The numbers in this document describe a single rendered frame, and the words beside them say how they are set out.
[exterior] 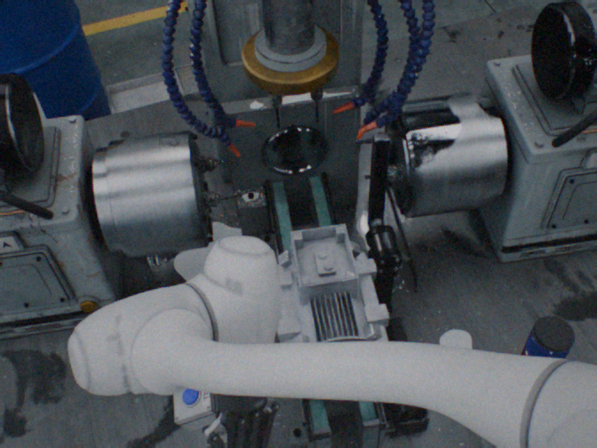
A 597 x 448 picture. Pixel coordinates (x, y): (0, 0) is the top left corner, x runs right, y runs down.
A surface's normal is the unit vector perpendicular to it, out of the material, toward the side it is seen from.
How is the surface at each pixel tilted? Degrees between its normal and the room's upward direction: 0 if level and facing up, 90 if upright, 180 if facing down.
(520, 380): 43
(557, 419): 49
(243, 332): 75
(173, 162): 13
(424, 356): 26
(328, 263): 0
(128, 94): 0
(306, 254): 0
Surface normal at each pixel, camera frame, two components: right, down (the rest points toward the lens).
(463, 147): 0.07, 0.01
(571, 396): -0.61, -0.67
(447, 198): 0.15, 0.75
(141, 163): -0.02, -0.48
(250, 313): 0.53, 0.32
